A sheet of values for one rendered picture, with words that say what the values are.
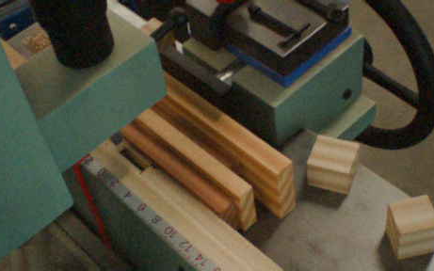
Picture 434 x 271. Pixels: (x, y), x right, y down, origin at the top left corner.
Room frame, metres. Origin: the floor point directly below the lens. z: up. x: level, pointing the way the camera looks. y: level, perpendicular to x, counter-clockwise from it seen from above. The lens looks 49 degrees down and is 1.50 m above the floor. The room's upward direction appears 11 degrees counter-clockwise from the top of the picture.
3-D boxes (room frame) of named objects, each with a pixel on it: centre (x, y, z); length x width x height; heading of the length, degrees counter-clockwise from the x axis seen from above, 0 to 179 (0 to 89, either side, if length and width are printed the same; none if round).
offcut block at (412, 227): (0.35, -0.16, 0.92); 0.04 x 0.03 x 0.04; 92
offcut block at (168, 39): (0.66, 0.05, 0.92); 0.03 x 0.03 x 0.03; 37
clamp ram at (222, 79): (0.54, -0.02, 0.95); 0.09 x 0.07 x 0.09; 35
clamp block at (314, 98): (0.58, -0.07, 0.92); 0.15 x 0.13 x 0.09; 35
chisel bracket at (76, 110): (0.48, 0.11, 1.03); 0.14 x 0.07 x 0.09; 125
